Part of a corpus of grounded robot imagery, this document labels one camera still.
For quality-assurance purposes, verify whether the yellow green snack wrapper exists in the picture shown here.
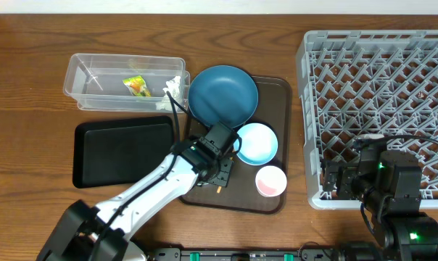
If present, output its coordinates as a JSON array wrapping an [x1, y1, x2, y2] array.
[[123, 75, 152, 97]]

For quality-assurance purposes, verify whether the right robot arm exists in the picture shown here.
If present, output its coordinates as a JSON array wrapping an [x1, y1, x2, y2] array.
[[323, 142, 438, 260]]

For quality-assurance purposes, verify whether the grey dishwasher rack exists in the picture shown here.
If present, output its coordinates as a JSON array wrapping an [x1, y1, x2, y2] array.
[[296, 30, 438, 210]]

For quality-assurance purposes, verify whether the brown plastic serving tray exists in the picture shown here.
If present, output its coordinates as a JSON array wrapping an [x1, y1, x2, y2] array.
[[179, 76, 292, 215]]

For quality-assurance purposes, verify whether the dark blue plate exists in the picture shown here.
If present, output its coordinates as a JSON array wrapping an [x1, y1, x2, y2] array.
[[189, 65, 259, 128]]

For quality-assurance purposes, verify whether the pink cup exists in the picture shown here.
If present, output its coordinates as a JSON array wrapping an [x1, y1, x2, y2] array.
[[255, 165, 287, 197]]

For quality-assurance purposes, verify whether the white tissue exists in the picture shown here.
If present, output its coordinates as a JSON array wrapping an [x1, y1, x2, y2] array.
[[155, 76, 183, 111]]

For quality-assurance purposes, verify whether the black plastic tray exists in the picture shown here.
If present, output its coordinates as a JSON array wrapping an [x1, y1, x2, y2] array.
[[73, 116, 174, 189]]

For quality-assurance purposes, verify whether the light blue bowl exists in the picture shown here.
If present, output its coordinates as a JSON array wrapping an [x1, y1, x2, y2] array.
[[234, 123, 278, 165]]

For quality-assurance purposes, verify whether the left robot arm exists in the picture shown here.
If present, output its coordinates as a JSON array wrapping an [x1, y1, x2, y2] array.
[[37, 123, 241, 260]]

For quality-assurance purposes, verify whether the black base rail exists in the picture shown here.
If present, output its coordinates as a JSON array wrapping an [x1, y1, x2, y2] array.
[[147, 245, 346, 261]]

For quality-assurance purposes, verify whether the clear plastic bin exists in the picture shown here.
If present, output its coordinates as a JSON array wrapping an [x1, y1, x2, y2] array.
[[63, 53, 190, 113]]

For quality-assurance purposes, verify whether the wooden chopstick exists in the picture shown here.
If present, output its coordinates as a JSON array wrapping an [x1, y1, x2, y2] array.
[[216, 157, 234, 194]]

